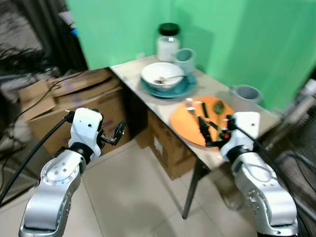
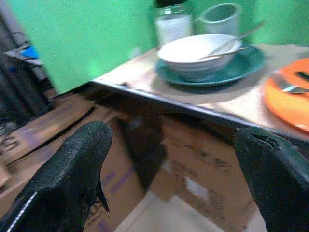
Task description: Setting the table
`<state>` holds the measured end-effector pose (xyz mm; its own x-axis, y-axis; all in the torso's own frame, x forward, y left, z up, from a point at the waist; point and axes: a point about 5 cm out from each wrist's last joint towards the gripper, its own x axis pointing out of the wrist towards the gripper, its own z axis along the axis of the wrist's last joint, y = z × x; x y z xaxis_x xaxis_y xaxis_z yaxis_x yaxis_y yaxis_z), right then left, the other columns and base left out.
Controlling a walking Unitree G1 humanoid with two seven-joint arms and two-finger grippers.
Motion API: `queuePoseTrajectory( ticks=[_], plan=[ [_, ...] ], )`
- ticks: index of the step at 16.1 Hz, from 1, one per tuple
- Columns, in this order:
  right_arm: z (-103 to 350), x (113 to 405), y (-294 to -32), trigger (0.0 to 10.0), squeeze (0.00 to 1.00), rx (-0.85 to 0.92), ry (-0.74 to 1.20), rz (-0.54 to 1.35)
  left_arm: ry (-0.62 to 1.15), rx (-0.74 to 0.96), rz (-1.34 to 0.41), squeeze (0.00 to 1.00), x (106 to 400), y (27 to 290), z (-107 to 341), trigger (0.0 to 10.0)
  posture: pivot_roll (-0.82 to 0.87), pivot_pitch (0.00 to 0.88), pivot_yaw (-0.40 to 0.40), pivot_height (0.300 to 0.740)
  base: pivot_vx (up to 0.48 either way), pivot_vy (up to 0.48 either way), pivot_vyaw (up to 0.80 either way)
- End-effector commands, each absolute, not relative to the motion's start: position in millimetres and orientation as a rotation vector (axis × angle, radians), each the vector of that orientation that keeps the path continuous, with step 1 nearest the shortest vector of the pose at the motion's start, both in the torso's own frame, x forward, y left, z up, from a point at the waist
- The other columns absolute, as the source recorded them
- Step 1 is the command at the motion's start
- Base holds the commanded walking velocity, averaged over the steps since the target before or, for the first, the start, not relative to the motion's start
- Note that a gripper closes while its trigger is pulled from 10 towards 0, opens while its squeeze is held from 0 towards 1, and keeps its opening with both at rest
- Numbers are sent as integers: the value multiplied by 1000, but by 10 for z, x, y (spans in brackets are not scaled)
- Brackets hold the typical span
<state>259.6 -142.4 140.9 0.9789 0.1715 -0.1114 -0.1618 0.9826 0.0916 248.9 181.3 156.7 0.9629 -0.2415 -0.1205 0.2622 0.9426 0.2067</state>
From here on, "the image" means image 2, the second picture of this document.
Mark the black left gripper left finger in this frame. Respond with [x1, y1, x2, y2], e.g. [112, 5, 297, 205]
[0, 121, 113, 232]

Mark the silver metal fork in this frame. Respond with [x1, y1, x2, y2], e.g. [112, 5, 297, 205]
[274, 76, 309, 95]

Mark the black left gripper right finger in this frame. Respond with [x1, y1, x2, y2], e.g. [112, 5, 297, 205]
[234, 126, 309, 232]

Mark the white ceramic bowl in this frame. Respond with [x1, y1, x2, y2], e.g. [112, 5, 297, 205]
[157, 33, 243, 76]

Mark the brown cardboard box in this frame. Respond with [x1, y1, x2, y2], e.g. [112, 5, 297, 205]
[98, 113, 266, 232]
[0, 93, 114, 201]

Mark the white ceramic mug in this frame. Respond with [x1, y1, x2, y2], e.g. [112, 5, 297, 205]
[195, 2, 243, 37]

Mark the teal ceramic plate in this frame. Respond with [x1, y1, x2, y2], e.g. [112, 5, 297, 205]
[155, 44, 266, 88]

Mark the dark metal rack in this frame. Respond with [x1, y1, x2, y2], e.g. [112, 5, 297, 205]
[0, 4, 57, 126]

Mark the glass jar with black lid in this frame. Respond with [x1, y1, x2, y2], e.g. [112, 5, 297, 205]
[154, 0, 194, 47]

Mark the orange plate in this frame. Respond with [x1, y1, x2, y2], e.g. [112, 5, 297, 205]
[263, 58, 309, 133]

